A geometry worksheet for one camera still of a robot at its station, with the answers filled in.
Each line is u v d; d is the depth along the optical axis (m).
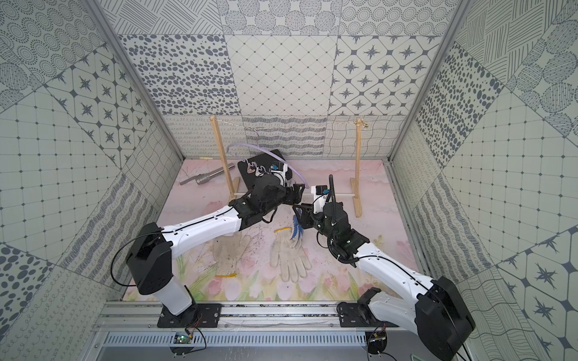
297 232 0.82
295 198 0.74
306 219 0.69
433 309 0.40
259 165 0.89
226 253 0.86
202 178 1.09
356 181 0.95
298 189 0.75
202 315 0.73
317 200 0.64
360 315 0.66
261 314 0.76
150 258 0.44
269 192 0.61
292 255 0.88
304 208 0.76
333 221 0.58
